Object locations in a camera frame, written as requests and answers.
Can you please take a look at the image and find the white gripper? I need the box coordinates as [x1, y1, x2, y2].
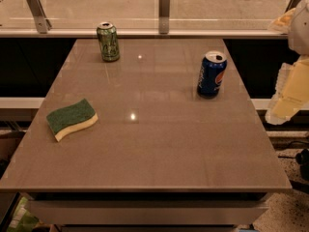
[265, 0, 309, 125]

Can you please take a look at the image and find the blue pepsi can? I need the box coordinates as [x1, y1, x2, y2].
[197, 50, 227, 98]

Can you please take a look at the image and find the green soda can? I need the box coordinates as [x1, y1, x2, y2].
[97, 22, 120, 62]

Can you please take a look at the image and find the green and yellow sponge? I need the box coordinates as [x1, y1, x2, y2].
[46, 99, 98, 141]

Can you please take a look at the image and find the white drawer front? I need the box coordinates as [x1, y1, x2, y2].
[27, 201, 267, 225]

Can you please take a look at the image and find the green packaging under table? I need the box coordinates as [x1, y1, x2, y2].
[6, 197, 39, 232]

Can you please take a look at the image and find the black cable and plug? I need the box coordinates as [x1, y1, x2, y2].
[277, 140, 309, 182]

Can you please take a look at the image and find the middle metal rail bracket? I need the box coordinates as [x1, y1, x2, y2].
[158, 0, 170, 34]

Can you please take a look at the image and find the left metal rail bracket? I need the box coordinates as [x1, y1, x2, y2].
[26, 0, 52, 34]

